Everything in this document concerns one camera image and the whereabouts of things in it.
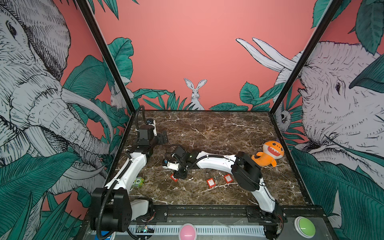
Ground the black corrugated cable left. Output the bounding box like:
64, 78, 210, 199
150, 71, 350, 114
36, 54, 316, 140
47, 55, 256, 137
134, 104, 148, 131

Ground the black corner frame post right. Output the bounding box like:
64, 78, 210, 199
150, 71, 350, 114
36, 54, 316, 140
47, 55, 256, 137
269, 0, 343, 116

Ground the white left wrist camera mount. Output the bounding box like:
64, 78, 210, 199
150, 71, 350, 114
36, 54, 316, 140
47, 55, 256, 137
147, 118, 157, 136

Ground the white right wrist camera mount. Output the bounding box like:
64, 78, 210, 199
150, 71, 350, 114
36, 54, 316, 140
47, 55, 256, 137
162, 160, 180, 171

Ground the black corner frame post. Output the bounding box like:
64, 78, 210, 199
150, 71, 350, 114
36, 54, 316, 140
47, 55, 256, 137
269, 0, 343, 116
76, 0, 136, 114

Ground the black corrugated cable right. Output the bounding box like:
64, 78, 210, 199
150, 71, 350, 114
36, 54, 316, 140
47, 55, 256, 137
164, 143, 187, 164

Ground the red padlock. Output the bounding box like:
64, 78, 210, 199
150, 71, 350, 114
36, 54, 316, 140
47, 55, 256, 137
170, 174, 178, 182
224, 174, 234, 184
207, 178, 217, 188

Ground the black corrugated cable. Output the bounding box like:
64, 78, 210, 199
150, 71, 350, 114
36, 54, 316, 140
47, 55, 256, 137
134, 104, 148, 131
164, 143, 187, 164

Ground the orange shark plush toy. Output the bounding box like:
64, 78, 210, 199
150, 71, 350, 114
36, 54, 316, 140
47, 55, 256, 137
251, 141, 285, 167

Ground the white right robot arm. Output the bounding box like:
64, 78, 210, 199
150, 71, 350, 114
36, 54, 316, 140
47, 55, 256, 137
163, 147, 284, 223

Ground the green push button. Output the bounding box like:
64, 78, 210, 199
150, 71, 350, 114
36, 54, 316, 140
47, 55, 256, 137
294, 217, 316, 239

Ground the black corner frame post left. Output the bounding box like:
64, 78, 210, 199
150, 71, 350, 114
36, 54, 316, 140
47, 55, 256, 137
76, 0, 136, 114

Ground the pink push button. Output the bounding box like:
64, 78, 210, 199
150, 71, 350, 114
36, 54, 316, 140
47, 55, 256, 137
179, 223, 198, 240

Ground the white slotted cable duct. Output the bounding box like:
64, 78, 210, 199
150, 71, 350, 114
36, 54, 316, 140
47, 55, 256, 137
129, 225, 265, 238

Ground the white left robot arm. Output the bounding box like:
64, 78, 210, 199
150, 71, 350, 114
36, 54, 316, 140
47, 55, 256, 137
89, 123, 168, 240

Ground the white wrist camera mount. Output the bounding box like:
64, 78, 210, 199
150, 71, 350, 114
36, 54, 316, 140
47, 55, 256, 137
147, 118, 157, 136
162, 160, 180, 171

